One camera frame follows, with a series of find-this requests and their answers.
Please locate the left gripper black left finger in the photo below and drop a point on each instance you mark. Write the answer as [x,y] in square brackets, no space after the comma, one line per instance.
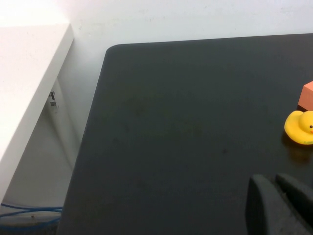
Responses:
[266,210]

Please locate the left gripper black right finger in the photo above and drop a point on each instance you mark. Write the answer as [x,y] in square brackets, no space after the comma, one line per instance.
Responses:
[299,198]

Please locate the yellow rubber duck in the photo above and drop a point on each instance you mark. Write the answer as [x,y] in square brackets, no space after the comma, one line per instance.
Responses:
[297,127]

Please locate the orange foam cube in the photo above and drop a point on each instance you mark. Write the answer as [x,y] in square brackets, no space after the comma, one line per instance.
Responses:
[307,98]

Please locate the small printed label sticker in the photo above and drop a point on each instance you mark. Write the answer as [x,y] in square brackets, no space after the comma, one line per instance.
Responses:
[52,98]

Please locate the white side table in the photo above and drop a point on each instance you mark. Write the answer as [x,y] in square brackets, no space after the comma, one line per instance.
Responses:
[27,73]

